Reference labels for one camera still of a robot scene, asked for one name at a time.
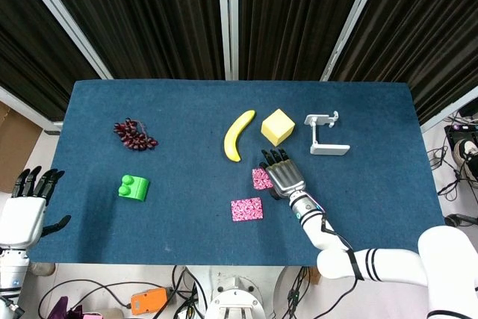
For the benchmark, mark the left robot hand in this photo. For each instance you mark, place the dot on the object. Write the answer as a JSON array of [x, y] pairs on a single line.
[[20, 218]]

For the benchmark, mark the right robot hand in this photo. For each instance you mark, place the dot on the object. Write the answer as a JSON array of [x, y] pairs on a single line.
[[287, 179]]

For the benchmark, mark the pink speckled sponge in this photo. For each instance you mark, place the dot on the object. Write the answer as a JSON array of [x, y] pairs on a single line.
[[260, 180], [246, 210]]

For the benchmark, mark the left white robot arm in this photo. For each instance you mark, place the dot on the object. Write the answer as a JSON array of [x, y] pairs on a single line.
[[13, 270]]

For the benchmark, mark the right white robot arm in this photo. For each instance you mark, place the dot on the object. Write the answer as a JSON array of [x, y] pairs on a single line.
[[392, 263]]

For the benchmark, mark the white phone stand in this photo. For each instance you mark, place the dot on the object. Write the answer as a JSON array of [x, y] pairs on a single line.
[[329, 149]]

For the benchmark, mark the yellow cube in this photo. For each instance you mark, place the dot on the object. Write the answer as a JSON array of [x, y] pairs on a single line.
[[277, 126]]

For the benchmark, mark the yellow banana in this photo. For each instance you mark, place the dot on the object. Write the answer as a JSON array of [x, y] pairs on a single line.
[[230, 143]]

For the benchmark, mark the brown cardboard box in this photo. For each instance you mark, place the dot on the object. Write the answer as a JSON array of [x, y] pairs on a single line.
[[16, 139]]

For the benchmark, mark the purple cloth bag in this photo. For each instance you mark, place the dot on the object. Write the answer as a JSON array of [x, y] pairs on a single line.
[[63, 309]]

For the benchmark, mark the blue felt table cloth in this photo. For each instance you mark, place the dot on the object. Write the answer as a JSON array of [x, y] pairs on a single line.
[[186, 229]]

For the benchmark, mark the green plastic block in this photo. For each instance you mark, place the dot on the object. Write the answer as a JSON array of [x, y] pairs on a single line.
[[139, 188]]

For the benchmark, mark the white robot torso base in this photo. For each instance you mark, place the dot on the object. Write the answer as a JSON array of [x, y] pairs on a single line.
[[235, 302]]

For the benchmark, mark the dark red grape bunch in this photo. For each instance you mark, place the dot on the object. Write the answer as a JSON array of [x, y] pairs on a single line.
[[131, 136]]

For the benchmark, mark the orange handheld device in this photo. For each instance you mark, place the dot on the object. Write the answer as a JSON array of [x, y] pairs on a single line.
[[148, 301]]

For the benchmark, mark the black pleated curtain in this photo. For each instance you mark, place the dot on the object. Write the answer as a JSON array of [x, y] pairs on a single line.
[[33, 54], [149, 16], [422, 27], [295, 16]]

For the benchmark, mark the white black sneaker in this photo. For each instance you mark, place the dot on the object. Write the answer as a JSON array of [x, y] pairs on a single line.
[[467, 149]]

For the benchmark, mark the white frame post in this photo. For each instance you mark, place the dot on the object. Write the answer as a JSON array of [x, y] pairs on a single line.
[[63, 20], [450, 110], [30, 106], [228, 20], [353, 20]]

